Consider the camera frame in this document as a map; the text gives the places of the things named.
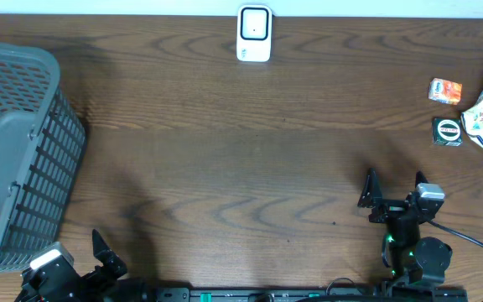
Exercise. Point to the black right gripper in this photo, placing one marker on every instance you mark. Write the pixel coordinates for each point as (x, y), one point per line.
(389, 208)

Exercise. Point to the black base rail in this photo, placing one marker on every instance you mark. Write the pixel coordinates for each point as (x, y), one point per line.
(337, 293)

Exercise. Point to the orange small box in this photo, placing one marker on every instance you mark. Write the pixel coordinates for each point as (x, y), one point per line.
(444, 91)

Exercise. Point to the green small box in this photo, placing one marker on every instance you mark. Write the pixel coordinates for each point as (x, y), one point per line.
(446, 132)

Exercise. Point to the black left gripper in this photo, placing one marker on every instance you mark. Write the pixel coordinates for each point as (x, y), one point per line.
(102, 283)

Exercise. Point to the white barcode scanner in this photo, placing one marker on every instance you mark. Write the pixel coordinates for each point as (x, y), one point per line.
(254, 33)

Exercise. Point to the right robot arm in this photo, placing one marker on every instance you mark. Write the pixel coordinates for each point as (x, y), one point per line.
(415, 260)

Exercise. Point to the grey plastic mesh basket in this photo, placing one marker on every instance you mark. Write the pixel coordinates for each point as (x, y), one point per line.
(42, 143)

